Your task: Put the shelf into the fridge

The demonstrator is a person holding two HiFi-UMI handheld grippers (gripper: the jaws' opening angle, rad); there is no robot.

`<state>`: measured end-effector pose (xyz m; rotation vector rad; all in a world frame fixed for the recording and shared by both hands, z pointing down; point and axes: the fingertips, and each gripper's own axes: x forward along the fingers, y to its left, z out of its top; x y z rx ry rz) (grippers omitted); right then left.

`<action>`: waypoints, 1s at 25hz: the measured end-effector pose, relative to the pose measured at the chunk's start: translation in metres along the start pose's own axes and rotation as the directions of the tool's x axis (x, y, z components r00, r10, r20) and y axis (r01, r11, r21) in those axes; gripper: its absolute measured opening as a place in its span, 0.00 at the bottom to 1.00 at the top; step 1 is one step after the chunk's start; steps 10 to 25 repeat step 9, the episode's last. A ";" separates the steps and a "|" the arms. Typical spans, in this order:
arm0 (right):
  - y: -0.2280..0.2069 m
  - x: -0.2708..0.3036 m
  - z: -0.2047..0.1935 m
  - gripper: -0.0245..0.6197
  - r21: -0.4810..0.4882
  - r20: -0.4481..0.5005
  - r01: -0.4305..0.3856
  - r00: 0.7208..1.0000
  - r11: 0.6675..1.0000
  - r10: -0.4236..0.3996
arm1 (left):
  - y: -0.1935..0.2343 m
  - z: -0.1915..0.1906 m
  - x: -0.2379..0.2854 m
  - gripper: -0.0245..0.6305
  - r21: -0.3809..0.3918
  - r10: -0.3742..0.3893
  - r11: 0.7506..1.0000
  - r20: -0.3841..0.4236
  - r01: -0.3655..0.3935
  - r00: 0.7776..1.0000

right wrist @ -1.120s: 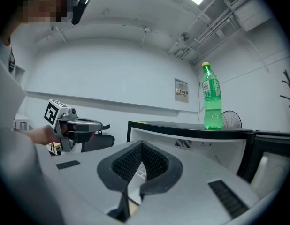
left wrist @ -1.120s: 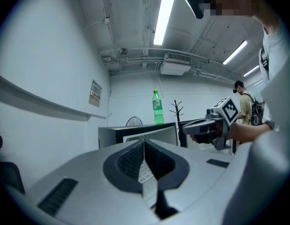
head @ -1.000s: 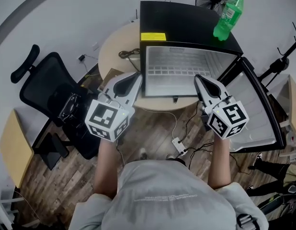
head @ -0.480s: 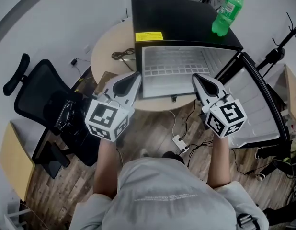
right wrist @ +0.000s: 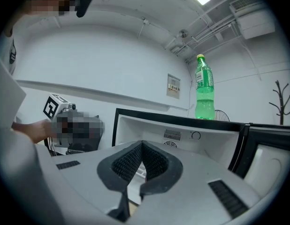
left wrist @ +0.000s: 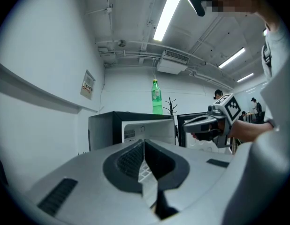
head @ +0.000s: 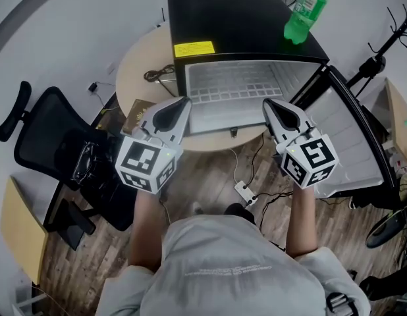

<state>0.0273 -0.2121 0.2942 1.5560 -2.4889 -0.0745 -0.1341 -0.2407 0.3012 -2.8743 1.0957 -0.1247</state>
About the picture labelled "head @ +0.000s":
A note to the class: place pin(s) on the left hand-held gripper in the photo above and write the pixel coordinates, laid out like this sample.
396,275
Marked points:
144,166

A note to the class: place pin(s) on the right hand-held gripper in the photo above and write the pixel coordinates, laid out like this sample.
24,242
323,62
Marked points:
312,163

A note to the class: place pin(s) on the white wire fridge shelf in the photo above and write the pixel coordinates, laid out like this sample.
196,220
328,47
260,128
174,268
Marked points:
236,99

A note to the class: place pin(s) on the black mini fridge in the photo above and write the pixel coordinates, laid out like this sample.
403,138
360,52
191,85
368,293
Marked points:
230,21

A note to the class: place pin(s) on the person's right forearm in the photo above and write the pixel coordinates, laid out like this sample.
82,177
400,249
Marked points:
300,222

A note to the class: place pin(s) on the person's left forearm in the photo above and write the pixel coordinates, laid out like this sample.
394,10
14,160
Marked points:
147,229

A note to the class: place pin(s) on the mini fridge door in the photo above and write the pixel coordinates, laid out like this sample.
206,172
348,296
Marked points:
348,143

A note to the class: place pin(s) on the brown ornate book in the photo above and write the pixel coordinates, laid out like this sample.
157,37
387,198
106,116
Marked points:
137,114

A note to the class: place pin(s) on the small black metal clip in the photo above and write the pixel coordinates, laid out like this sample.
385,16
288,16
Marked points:
234,132

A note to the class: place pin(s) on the round beige table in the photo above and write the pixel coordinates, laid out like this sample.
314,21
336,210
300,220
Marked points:
141,58

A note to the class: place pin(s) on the small black power adapter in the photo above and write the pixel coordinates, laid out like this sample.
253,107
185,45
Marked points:
93,87

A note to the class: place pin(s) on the black headset device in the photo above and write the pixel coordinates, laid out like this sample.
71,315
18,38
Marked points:
91,160

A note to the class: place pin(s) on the white power strip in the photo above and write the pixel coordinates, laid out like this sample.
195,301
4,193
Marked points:
245,193

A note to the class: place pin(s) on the person's left shoe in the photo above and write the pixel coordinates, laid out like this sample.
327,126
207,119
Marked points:
197,208

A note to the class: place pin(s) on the person's right leg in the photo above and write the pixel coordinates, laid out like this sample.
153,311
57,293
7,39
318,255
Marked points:
239,212

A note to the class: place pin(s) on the green plastic bottle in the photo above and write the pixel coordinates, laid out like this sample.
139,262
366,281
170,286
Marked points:
304,15

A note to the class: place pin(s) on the beige wooden furniture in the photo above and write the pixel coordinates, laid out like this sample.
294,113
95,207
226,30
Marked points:
397,110

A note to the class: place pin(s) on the black mesh office chair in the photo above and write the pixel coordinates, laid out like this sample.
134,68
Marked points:
42,133

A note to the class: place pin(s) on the black coat rack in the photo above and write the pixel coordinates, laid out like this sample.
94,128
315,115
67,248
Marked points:
392,35

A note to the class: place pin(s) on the black round floor stand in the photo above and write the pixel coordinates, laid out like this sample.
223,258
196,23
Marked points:
386,227

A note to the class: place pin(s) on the person's grey shirt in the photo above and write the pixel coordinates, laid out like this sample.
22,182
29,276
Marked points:
236,268

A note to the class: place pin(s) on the yellow wooden panel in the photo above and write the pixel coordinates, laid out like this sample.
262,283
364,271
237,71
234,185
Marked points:
22,229

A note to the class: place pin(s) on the white wall socket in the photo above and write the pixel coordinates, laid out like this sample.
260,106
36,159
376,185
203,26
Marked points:
110,68

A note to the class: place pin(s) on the white shelf frame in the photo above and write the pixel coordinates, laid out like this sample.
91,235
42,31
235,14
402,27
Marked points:
25,303

